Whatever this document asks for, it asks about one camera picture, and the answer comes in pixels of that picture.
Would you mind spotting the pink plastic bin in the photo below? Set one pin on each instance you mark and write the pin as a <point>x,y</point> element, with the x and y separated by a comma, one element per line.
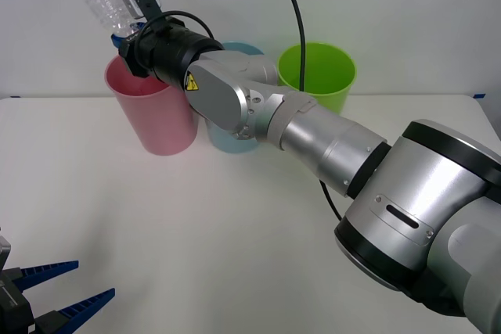
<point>164,126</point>

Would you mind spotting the silver and black right arm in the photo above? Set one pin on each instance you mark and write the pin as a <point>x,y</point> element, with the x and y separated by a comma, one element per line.
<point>430,193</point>

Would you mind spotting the pale blue plastic bin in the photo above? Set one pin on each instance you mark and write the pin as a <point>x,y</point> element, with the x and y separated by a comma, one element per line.
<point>227,142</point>

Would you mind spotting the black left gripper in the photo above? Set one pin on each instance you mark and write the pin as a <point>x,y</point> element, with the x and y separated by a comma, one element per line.
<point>11,310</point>

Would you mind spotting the green plastic bin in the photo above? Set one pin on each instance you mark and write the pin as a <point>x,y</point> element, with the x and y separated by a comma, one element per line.
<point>332,72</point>

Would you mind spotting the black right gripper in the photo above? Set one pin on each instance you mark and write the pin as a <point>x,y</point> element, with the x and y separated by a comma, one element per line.
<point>139,54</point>

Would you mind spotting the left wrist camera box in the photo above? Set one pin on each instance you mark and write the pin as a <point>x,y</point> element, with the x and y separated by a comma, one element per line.
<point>4,252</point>

